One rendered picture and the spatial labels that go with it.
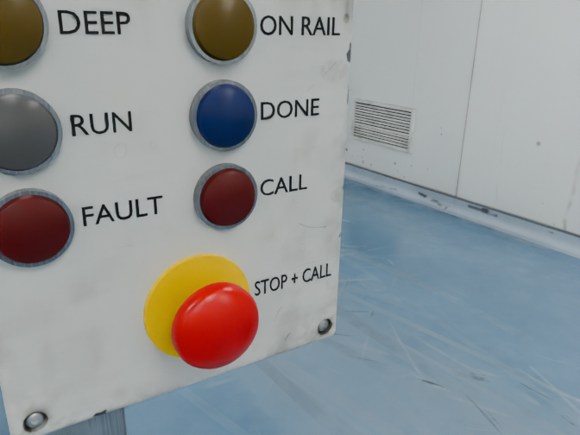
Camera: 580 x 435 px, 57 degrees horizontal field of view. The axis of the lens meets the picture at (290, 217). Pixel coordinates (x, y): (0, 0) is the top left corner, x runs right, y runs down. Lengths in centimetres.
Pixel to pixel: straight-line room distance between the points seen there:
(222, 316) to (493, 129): 313
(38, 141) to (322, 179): 13
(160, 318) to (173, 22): 13
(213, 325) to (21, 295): 8
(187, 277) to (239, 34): 11
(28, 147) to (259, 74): 10
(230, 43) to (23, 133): 8
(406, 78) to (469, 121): 56
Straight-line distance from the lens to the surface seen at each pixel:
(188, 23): 22
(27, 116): 21
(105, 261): 23
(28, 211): 21
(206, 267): 25
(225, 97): 22
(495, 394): 194
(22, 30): 20
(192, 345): 23
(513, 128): 325
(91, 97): 22
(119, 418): 35
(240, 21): 23
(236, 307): 23
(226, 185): 23
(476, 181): 342
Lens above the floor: 112
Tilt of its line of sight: 20 degrees down
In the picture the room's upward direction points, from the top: 1 degrees clockwise
